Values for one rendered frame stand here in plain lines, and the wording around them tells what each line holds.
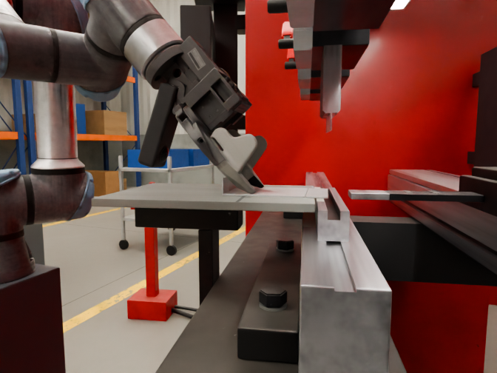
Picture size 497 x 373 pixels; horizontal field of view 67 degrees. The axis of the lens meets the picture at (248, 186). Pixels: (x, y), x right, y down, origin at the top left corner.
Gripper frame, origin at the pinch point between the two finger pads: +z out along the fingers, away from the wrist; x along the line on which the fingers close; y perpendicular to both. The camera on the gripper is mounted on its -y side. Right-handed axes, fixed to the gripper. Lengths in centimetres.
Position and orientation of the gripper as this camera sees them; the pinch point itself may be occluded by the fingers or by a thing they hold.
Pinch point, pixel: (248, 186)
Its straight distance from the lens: 50.5
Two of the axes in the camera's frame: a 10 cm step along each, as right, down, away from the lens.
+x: 2.1, -1.0, 9.7
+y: 7.4, -6.3, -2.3
